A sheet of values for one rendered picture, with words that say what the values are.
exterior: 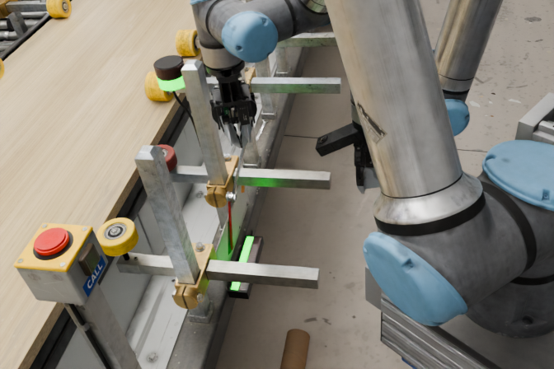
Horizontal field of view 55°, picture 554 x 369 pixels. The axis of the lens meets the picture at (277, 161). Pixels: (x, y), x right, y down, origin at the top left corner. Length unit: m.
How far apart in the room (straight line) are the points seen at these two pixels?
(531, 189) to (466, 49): 0.34
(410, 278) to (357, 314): 1.48
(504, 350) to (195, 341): 0.65
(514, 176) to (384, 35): 0.22
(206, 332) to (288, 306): 0.90
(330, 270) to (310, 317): 0.22
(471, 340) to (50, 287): 0.53
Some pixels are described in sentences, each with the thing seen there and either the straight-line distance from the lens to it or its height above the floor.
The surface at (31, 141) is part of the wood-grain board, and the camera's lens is 1.54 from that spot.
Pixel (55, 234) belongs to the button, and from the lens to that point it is 0.70.
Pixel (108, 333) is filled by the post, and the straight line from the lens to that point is 0.82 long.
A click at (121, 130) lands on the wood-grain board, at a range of 1.45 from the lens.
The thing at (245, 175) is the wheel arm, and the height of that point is 0.86.
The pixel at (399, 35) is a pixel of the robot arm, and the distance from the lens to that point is 0.51.
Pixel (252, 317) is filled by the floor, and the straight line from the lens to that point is 2.05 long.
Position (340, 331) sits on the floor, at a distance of 1.99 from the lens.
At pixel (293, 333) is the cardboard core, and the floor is 0.08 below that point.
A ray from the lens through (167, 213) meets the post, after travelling 0.97.
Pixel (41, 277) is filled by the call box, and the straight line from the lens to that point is 0.70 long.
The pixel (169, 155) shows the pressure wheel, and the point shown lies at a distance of 1.30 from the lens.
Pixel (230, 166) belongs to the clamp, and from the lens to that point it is 1.28.
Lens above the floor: 1.68
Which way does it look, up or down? 39 degrees down
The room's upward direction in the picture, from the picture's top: 8 degrees counter-clockwise
